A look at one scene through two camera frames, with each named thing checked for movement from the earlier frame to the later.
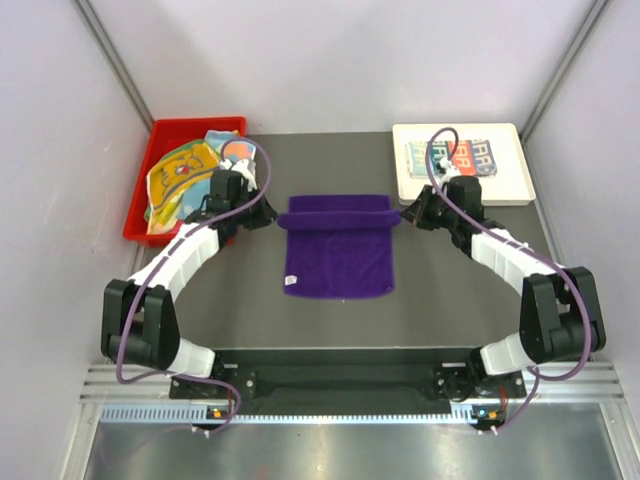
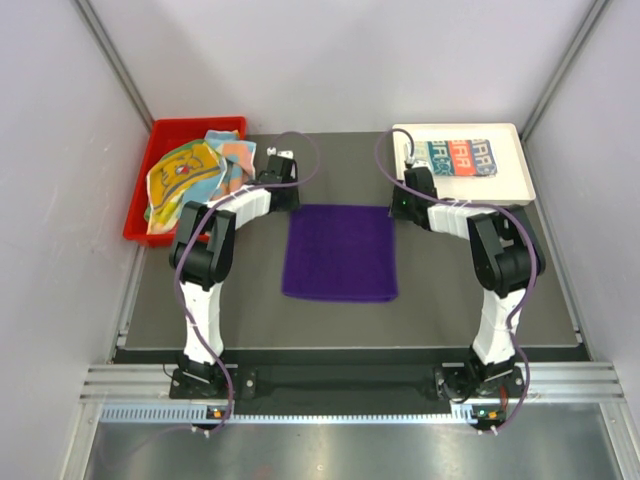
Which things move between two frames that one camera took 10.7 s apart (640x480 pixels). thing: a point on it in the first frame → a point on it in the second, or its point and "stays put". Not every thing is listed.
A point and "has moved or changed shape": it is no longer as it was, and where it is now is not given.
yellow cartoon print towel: (167, 180) stays put
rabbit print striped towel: (471, 158) stays put
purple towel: (339, 245) has moved or changed shape
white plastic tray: (510, 184) stays put
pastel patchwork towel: (229, 148) stays put
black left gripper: (266, 215) → (292, 203)
